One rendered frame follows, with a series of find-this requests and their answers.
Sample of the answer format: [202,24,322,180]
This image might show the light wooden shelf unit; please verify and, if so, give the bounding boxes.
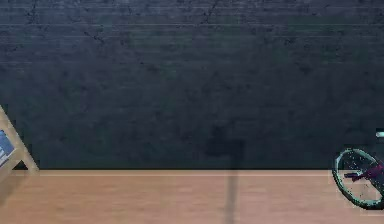
[0,105,40,184]

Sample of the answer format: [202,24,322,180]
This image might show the teal and purple bicycle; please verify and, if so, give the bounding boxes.
[331,130,384,211]

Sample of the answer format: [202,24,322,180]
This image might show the blue book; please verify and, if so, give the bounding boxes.
[0,129,16,168]

